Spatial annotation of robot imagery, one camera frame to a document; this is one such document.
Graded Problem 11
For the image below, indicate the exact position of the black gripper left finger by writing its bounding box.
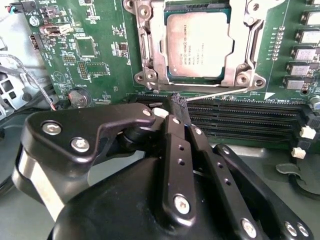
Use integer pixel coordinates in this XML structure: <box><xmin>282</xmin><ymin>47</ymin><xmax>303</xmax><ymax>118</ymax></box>
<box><xmin>11</xmin><ymin>92</ymin><xmax>199</xmax><ymax>230</ymax></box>

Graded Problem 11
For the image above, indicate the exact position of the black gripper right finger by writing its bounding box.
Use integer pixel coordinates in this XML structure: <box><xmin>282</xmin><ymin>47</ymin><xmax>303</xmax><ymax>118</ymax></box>
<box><xmin>181</xmin><ymin>97</ymin><xmax>316</xmax><ymax>240</ymax></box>

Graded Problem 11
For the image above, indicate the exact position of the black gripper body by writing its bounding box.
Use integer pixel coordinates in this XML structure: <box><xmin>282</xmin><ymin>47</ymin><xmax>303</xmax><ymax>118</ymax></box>
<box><xmin>48</xmin><ymin>156</ymin><xmax>240</xmax><ymax>240</ymax></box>

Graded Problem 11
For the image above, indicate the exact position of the metal socket cover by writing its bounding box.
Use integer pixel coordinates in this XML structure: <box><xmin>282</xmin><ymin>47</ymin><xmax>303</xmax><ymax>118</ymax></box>
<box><xmin>148</xmin><ymin>0</ymin><xmax>256</xmax><ymax>87</ymax></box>

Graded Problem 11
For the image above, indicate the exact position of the silver CPU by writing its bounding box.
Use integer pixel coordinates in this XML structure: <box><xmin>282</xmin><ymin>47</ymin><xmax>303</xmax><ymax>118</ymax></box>
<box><xmin>162</xmin><ymin>6</ymin><xmax>237</xmax><ymax>85</ymax></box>

